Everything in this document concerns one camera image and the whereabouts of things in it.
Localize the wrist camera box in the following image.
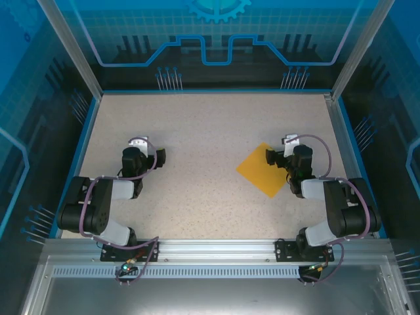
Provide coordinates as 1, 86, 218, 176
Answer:
127, 135, 151, 155
281, 133, 301, 157

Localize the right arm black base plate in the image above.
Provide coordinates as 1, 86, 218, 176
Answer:
274, 238, 335, 263

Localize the aluminium mounting rail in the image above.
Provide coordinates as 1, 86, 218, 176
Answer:
41, 238, 393, 263

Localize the right aluminium frame post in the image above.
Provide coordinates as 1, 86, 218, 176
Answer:
330, 0, 396, 101

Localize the aluminium frame post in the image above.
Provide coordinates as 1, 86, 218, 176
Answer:
36, 0, 104, 99
330, 0, 396, 101

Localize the right arm cable connector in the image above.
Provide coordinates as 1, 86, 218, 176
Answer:
304, 261, 329, 274

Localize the aluminium side rail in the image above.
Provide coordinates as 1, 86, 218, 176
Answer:
323, 93, 377, 239

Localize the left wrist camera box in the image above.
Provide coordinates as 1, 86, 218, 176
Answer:
127, 135, 151, 155

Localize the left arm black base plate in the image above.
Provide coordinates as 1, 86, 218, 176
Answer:
100, 240, 161, 263

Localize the left arm cable connector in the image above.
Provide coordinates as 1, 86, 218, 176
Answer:
118, 258, 138, 276

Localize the arm cable connector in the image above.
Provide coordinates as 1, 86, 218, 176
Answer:
304, 261, 329, 274
118, 258, 138, 276

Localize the slotted grey cable duct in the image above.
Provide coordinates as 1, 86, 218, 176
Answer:
52, 266, 324, 279

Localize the left aluminium frame post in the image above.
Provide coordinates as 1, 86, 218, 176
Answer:
36, 0, 104, 99

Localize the sheet metal panel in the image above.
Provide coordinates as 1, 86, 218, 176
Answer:
19, 255, 411, 315

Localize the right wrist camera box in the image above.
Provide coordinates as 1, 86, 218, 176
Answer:
281, 133, 301, 157

